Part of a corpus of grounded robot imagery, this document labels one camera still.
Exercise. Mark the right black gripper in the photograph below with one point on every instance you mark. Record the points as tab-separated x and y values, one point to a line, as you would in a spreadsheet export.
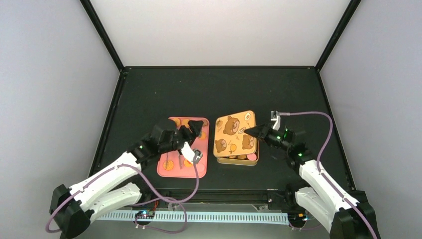
262	131

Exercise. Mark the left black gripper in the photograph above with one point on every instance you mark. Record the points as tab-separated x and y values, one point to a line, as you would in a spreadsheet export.
195	133

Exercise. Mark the metal tongs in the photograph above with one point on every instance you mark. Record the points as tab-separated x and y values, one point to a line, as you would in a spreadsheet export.
176	158

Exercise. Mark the pale pink cookie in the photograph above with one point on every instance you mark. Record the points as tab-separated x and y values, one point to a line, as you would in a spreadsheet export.
252	157

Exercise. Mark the pink plastic tray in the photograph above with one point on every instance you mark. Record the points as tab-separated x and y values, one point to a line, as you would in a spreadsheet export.
201	143

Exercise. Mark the clear plastic lid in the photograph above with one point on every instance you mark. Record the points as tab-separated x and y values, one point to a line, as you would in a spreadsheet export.
230	138

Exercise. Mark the gold cookie tin box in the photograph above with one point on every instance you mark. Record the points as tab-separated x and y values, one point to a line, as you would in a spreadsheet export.
239	159

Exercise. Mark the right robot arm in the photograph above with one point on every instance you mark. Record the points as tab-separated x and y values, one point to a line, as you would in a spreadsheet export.
344	215

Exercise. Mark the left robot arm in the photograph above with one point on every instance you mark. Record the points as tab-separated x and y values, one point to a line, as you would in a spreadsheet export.
74	208

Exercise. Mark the yellow cookie red mark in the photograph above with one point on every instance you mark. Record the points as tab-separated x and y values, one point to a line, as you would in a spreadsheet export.
188	164

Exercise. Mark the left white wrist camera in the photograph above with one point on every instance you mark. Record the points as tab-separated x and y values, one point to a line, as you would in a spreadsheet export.
191	155

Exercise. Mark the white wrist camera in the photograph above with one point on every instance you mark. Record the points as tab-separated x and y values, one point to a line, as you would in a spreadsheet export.
276	120
191	155

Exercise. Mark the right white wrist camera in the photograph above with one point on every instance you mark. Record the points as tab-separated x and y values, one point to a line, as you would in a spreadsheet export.
276	120

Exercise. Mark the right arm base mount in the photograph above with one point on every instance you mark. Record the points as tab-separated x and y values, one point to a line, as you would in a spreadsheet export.
276	200

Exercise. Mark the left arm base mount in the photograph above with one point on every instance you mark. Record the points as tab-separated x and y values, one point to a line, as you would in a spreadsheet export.
149	202

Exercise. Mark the white slotted cable duct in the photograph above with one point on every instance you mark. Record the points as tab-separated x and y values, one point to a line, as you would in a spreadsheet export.
276	218

